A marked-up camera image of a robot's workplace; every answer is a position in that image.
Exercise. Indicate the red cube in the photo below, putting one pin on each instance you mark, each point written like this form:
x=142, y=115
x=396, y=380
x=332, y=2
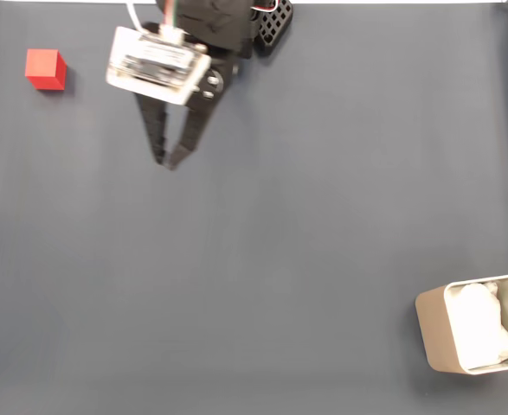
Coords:
x=46, y=69

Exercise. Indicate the beige square box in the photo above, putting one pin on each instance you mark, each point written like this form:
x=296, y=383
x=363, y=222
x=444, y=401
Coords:
x=431, y=328

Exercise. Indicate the blue-grey table mat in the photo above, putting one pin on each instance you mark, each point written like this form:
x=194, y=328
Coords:
x=279, y=238

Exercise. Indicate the white crumpled cloth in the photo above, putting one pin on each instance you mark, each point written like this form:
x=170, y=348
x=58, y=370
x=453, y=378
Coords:
x=478, y=324

